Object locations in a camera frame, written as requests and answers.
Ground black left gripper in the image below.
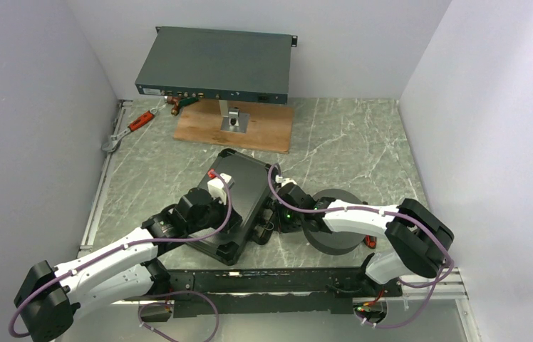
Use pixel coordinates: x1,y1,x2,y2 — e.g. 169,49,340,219
187,192,242,234

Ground black poker set case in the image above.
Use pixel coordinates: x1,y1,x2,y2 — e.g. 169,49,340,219
188,148,273,266

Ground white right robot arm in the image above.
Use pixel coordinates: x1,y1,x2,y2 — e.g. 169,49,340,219
270,182,455,296

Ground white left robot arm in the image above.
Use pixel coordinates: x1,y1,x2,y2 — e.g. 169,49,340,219
8,174,241,341

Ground wooden board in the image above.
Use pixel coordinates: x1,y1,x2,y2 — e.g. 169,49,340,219
173,100,294,153

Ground copper green connectors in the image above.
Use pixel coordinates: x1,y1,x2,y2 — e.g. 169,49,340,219
165,95,199,116

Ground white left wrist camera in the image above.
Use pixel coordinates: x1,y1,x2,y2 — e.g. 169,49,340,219
207,169,234,205

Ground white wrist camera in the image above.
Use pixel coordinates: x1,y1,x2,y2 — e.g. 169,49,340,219
207,169,234,205
275,175,297,187

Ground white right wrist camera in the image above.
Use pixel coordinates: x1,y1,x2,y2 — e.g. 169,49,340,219
275,175,297,187

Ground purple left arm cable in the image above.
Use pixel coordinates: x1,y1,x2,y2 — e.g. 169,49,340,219
8,172,234,339

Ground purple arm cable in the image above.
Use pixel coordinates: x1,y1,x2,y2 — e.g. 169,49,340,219
267,163,455,289
8,172,234,339

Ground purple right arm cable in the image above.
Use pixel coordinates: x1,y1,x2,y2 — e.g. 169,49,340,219
267,163,455,289

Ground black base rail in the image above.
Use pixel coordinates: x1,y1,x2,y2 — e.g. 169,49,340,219
127,256,402,322

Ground metal stand bracket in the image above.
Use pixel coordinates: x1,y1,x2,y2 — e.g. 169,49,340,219
219,100,249,134

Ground red handled tool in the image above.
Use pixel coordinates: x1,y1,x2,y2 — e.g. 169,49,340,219
128,108,159,132

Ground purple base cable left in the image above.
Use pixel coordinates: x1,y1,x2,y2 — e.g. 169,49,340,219
137,290,221,342

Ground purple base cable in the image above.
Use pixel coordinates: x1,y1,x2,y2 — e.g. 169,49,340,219
137,290,221,342
356,266,454,330

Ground dark rack mount device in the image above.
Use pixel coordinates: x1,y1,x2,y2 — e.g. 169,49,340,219
135,26,299,105

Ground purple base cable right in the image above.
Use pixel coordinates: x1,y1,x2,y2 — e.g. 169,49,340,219
356,266,454,330

